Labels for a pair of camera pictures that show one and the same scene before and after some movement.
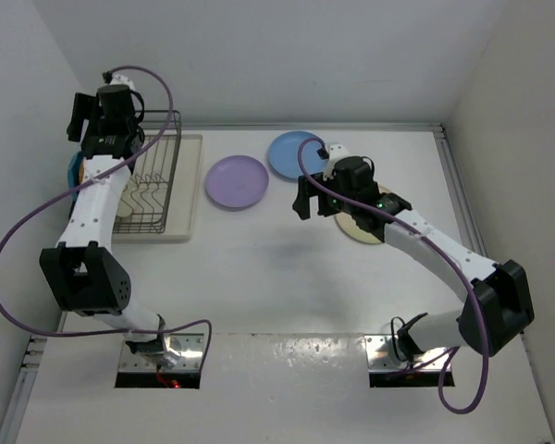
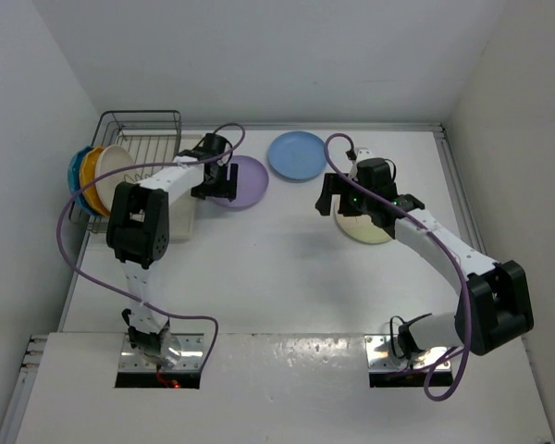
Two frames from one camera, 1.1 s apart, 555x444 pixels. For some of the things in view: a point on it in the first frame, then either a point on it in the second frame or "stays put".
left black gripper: x=82 y=110 → x=226 y=189
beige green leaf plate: x=352 y=231 stays put
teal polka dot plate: x=73 y=174 stays put
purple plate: x=236 y=182 stays put
